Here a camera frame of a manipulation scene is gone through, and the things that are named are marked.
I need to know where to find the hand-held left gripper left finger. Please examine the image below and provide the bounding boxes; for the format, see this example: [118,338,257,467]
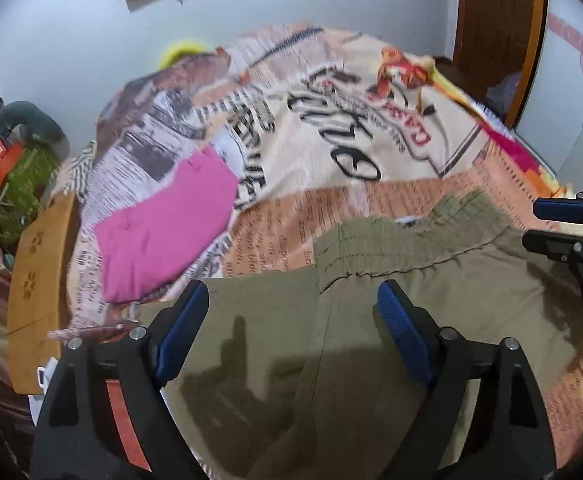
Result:
[30,280,210,480]

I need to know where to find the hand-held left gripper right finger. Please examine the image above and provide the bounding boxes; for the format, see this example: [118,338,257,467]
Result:
[376,280,557,480]

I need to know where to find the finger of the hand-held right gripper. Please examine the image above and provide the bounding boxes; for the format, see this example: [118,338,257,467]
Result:
[522,229,583,311]
[532,178,583,225]

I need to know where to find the olive green pants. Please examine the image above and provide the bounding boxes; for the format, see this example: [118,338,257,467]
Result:
[139,191,583,480]

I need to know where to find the pink garment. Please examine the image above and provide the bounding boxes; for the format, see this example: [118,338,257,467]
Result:
[94,148,240,304]

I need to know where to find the wooden lap desk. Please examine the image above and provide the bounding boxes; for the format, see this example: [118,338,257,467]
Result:
[6,192,80,396]

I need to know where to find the brown wooden door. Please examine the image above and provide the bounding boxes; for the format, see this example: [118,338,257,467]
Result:
[453,0,548,127]

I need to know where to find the green fabric hamper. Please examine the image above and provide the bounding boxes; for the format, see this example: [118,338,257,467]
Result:
[0,142,63,252]

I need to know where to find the printed blanket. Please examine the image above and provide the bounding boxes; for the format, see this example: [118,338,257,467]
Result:
[66,22,583,480]

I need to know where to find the orange box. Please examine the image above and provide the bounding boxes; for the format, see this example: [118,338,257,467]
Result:
[0,136,25,192]

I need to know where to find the grey long pillow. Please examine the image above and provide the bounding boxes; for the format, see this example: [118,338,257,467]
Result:
[0,101,70,152]

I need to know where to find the yellow foam tube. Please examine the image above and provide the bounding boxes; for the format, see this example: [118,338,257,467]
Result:
[158,40,208,69]

